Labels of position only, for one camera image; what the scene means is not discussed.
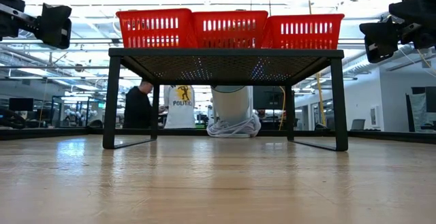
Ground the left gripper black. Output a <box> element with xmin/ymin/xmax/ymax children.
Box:
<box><xmin>0</xmin><ymin>0</ymin><xmax>73</xmax><ymax>50</ymax></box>

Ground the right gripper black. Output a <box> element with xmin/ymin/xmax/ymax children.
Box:
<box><xmin>358</xmin><ymin>0</ymin><xmax>436</xmax><ymax>65</ymax></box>

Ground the grey office chair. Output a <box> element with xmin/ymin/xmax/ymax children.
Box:
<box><xmin>349</xmin><ymin>118</ymin><xmax>367</xmax><ymax>131</ymax></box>

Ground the small black monitor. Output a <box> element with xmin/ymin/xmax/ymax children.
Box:
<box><xmin>8</xmin><ymin>97</ymin><xmax>35</xmax><ymax>112</ymax></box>

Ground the black framed partition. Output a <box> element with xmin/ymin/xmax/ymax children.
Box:
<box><xmin>404</xmin><ymin>86</ymin><xmax>436</xmax><ymax>133</ymax></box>

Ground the red plastic slotted basket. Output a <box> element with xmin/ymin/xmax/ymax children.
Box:
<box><xmin>115</xmin><ymin>7</ymin><xmax>199</xmax><ymax>49</ymax></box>
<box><xmin>191</xmin><ymin>10</ymin><xmax>269</xmax><ymax>50</ymax></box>
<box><xmin>262</xmin><ymin>13</ymin><xmax>345</xmax><ymax>50</ymax></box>

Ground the person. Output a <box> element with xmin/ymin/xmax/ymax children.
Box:
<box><xmin>123</xmin><ymin>79</ymin><xmax>161</xmax><ymax>130</ymax></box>
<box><xmin>162</xmin><ymin>84</ymin><xmax>197</xmax><ymax>130</ymax></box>

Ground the black monitor screen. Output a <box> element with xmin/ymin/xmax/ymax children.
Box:
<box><xmin>252</xmin><ymin>85</ymin><xmax>285</xmax><ymax>111</ymax></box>

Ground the black metal mesh riser stand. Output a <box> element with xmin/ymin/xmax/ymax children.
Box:
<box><xmin>102</xmin><ymin>48</ymin><xmax>349</xmax><ymax>152</ymax></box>

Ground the white cylindrical appliance black rim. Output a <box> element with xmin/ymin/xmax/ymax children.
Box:
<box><xmin>210</xmin><ymin>84</ymin><xmax>255</xmax><ymax>139</ymax></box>

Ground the black aluminium table frame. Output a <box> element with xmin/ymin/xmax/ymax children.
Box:
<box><xmin>0</xmin><ymin>126</ymin><xmax>436</xmax><ymax>145</ymax></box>

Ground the yellow hanging cable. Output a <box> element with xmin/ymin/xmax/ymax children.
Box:
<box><xmin>305</xmin><ymin>0</ymin><xmax>328</xmax><ymax>127</ymax></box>

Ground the white coiled power cable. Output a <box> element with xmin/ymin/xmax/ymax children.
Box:
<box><xmin>206</xmin><ymin>112</ymin><xmax>262</xmax><ymax>139</ymax></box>

